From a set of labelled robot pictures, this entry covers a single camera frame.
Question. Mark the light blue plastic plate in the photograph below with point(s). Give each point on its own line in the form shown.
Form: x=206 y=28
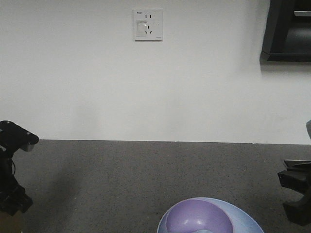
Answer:
x=242 y=221

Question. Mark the white wall power socket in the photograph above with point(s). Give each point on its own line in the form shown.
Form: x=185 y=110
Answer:
x=148 y=24

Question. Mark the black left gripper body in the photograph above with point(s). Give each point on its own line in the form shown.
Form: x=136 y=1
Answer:
x=13 y=197

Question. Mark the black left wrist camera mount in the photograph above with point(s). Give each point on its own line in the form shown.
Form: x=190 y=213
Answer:
x=13 y=137

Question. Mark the brown paper cup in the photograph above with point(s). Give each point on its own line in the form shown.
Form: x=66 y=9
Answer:
x=11 y=224

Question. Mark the purple plastic bowl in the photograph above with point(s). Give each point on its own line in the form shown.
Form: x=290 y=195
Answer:
x=195 y=216

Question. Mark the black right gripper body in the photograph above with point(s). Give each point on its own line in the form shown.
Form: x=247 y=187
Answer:
x=297 y=177

